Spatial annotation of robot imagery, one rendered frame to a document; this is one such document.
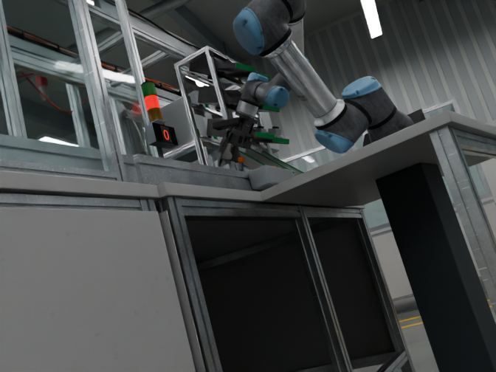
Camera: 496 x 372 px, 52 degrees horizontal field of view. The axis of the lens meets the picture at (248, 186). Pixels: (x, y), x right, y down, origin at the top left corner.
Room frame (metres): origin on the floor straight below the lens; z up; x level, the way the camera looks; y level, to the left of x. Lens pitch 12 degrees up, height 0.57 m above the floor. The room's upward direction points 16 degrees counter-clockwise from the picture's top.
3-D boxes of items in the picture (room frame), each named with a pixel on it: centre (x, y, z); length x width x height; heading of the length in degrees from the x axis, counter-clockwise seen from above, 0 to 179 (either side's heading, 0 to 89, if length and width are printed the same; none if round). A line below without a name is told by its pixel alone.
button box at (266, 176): (1.68, -0.09, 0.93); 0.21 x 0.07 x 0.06; 153
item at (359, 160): (1.69, -0.48, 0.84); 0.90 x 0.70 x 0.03; 143
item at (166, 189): (2.05, 0.46, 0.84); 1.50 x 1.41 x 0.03; 153
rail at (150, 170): (1.54, 0.05, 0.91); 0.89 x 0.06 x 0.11; 153
